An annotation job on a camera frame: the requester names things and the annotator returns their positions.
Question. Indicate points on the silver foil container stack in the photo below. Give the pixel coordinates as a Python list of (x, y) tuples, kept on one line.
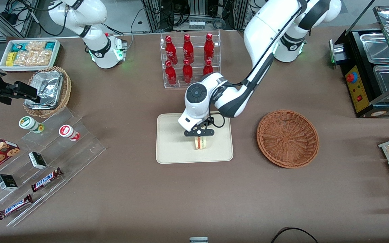
[(47, 86)]

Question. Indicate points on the teal snack pack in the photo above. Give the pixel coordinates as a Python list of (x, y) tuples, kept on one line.
[(50, 46), (18, 47)]

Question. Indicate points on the triangular sandwich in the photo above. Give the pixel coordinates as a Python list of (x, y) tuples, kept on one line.
[(200, 144)]

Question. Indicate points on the clear acrylic stepped shelf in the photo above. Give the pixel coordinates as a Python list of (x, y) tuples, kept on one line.
[(79, 152)]

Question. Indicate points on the tan wicker basket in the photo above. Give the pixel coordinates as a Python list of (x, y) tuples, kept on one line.
[(67, 91)]

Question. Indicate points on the red lid cup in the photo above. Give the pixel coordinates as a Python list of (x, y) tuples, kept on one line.
[(67, 131)]

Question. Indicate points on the small black box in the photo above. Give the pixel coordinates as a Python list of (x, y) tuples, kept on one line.
[(7, 182), (37, 160)]

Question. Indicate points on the red cola bottle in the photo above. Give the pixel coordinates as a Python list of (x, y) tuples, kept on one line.
[(188, 50), (171, 75), (209, 49), (187, 72), (171, 50), (208, 68)]

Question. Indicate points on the cream plastic tray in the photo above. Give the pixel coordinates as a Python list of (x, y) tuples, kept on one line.
[(171, 145)]

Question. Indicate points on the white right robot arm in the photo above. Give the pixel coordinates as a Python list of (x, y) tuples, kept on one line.
[(96, 13)]

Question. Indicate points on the aluminium equipment rack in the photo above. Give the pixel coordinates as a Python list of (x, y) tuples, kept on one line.
[(194, 10)]

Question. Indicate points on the brown round wicker basket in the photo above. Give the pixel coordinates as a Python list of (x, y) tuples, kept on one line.
[(287, 138)]

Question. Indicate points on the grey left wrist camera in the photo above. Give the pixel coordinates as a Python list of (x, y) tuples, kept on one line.
[(189, 122)]

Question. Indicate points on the large clear cracker bag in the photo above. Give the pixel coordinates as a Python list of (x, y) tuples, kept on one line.
[(34, 58)]

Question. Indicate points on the grey device edge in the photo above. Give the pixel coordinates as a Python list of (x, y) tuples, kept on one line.
[(198, 240)]

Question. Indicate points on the white rectangular snack tray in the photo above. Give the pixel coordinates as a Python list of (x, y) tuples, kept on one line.
[(3, 65)]

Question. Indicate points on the yellow snack pack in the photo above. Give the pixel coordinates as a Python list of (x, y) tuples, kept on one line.
[(10, 59)]

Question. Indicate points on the white connector block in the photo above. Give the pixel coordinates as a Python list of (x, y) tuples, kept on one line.
[(196, 25)]

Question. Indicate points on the black hot food warmer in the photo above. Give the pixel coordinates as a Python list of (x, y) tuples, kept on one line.
[(358, 84)]

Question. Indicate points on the small clear cracker bag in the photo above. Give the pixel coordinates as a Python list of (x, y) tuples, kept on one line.
[(35, 46)]

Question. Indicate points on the clear acrylic bottle rack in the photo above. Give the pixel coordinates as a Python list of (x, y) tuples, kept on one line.
[(198, 40)]

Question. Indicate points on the green lid cup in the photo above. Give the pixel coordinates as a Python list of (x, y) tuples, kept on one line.
[(27, 123)]

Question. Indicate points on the Snickers chocolate bar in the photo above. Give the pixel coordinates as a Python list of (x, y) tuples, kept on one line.
[(46, 180), (14, 207)]

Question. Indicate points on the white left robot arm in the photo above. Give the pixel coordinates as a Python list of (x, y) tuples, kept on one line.
[(265, 27)]

